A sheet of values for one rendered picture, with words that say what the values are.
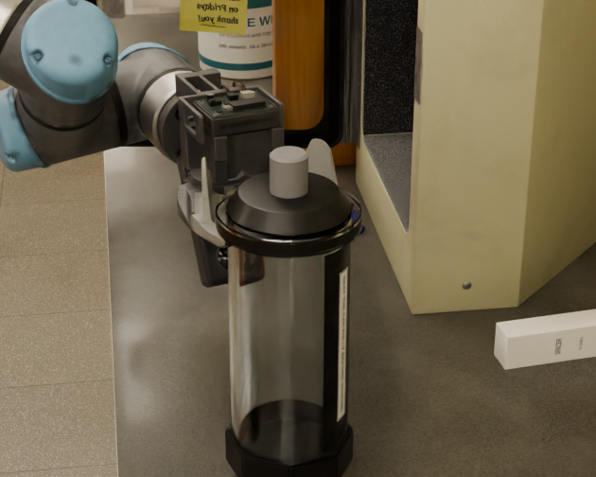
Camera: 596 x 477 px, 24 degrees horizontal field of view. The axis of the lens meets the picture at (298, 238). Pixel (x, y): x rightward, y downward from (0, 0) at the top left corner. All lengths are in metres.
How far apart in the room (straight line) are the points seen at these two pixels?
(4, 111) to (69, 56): 0.15
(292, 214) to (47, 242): 2.67
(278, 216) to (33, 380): 2.11
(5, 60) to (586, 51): 0.58
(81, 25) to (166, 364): 0.37
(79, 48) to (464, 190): 0.43
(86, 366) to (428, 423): 1.91
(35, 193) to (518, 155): 2.68
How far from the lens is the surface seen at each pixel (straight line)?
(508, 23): 1.29
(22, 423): 2.92
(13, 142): 1.22
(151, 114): 1.19
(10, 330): 3.25
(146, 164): 1.73
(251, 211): 0.98
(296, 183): 0.99
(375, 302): 1.41
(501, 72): 1.30
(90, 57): 1.09
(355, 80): 1.61
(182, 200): 1.08
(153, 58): 1.26
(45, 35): 1.09
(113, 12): 1.58
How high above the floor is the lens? 1.64
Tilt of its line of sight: 27 degrees down
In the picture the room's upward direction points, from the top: straight up
